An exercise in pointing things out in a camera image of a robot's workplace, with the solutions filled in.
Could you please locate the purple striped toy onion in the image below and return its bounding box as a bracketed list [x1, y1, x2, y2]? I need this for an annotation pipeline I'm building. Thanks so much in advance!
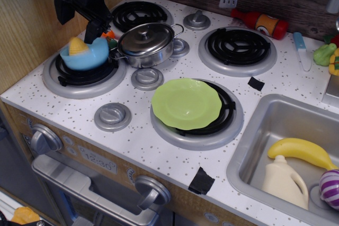
[319, 169, 338, 211]

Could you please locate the cream detergent bottle toy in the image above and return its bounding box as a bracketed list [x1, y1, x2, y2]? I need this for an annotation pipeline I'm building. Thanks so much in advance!
[261, 155, 309, 210]

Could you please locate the back left stove burner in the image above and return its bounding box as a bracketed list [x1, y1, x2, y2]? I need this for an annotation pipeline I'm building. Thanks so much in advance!
[111, 1, 174, 33]

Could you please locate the yellow toy banana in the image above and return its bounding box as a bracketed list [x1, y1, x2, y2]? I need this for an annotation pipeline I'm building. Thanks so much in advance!
[267, 138, 338, 170]

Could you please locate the left oven dial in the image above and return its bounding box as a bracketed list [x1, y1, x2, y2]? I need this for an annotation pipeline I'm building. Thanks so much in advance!
[31, 124, 63, 155]

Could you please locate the grey stove knob back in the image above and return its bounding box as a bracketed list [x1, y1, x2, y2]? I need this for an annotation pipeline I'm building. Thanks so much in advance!
[183, 10, 211, 31]

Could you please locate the steel pot with lid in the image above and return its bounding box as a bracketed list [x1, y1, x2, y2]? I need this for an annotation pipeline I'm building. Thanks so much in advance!
[110, 23, 184, 68]

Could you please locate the green toy pear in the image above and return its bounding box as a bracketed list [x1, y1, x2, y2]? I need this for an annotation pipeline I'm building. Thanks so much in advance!
[313, 43, 337, 66]

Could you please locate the right oven dial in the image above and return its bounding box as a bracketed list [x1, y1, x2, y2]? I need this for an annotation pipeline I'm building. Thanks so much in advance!
[135, 175, 171, 210]

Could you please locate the silver faucet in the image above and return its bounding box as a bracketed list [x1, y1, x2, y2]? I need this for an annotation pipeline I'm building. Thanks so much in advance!
[326, 0, 338, 14]

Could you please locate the black tape patch front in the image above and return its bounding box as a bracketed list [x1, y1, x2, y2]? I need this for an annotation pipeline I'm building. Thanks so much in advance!
[188, 167, 215, 195]

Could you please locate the grey stove knob centre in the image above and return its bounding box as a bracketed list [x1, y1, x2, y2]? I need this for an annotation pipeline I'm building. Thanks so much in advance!
[131, 68, 164, 91]

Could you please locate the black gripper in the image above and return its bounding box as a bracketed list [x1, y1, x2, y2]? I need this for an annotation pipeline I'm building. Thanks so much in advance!
[54, 0, 111, 44]

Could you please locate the green plastic plate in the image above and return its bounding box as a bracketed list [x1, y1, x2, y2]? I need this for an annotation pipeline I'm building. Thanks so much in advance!
[151, 78, 222, 130]

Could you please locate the stove burner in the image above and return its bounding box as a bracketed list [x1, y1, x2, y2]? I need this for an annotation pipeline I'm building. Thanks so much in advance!
[111, 1, 174, 33]
[42, 54, 127, 100]
[150, 79, 244, 151]
[198, 27, 278, 77]

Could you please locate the grey stove knob front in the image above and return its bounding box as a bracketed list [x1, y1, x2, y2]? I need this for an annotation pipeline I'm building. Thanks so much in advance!
[94, 103, 132, 132]

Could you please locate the grey stove knob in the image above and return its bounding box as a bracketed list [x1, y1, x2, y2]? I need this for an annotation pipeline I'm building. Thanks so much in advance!
[171, 38, 190, 58]
[183, 10, 211, 31]
[94, 103, 132, 132]
[131, 68, 164, 91]

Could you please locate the front left stove burner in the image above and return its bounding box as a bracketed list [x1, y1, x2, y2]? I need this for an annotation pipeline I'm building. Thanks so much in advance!
[42, 54, 127, 100]

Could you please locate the black tape patch right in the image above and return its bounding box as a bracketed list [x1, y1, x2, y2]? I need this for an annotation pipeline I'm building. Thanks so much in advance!
[248, 77, 265, 91]

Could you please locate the orange toy carrot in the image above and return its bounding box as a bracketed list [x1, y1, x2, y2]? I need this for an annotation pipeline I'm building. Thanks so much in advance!
[101, 30, 115, 39]

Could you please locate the silver sink basin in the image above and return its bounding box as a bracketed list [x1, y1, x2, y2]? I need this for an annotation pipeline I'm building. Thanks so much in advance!
[226, 94, 338, 225]

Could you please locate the yellow toy pepper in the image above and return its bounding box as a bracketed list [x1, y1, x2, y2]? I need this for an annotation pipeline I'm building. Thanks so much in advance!
[328, 48, 339, 76]

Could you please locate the black tape patch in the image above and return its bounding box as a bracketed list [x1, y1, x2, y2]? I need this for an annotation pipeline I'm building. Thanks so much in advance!
[248, 77, 265, 91]
[188, 167, 215, 195]

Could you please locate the yellow toy corn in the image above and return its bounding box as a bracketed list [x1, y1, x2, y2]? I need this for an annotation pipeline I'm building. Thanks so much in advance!
[68, 37, 89, 56]

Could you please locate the yellow object bottom left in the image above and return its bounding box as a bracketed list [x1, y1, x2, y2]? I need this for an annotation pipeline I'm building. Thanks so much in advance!
[11, 207, 40, 225]

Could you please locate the front right stove burner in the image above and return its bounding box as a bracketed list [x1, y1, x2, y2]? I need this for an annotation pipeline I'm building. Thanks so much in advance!
[150, 79, 244, 151]

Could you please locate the red ketchup bottle toy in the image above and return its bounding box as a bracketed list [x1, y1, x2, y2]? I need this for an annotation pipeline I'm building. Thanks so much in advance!
[231, 9, 289, 40]

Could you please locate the blue handled toy knife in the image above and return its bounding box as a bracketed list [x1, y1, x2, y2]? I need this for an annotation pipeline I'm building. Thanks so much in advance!
[293, 32, 312, 71]

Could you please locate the grey stove knob middle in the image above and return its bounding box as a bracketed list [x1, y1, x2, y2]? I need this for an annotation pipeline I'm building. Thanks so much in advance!
[171, 38, 190, 58]

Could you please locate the back right stove burner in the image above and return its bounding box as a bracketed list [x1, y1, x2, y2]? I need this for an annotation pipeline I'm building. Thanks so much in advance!
[198, 27, 278, 77]

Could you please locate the oven dial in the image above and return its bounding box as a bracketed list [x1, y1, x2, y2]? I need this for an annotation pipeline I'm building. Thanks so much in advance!
[31, 124, 63, 155]
[135, 175, 171, 210]

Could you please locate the light blue bowl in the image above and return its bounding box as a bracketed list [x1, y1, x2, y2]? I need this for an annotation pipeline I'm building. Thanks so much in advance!
[60, 38, 109, 71]

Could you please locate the grey oven door handle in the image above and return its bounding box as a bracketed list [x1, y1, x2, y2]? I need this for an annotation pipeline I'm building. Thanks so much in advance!
[32, 155, 161, 225]

